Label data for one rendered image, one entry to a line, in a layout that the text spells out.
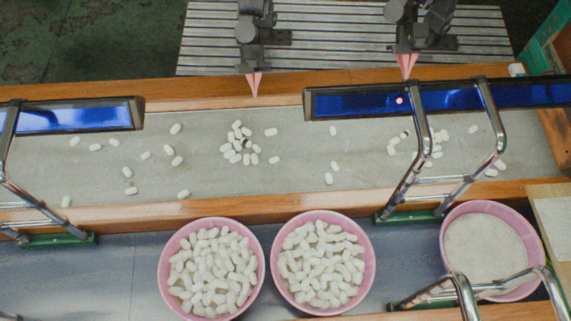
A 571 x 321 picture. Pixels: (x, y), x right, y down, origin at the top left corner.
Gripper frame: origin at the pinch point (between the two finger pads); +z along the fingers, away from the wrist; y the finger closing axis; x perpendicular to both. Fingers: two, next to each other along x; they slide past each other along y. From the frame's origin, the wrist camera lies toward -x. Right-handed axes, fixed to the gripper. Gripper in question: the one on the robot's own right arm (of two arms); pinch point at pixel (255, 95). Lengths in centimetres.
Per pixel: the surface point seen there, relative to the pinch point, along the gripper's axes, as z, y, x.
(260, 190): 25.5, -0.1, -12.0
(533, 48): -9, 89, 8
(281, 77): -4.1, 8.7, 10.7
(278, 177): 22.7, 5.2, -9.6
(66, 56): -16, -104, 122
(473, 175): 17, 48, -37
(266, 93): 0.4, 3.5, 6.7
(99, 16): -38, -89, 142
